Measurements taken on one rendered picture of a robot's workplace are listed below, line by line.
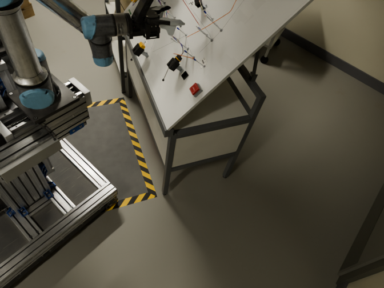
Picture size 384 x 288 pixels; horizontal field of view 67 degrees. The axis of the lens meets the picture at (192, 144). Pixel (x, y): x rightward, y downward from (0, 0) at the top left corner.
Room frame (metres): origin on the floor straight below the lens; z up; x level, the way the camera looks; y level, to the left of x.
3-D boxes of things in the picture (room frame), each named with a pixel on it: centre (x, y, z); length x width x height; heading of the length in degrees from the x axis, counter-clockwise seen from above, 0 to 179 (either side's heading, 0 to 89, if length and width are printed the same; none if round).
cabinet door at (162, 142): (1.33, 0.29, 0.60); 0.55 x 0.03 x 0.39; 32
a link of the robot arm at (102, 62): (0.89, 0.42, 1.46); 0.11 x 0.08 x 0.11; 33
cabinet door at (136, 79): (1.80, 0.58, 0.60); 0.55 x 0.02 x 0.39; 32
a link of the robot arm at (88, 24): (0.87, 0.41, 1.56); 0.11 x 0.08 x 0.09; 123
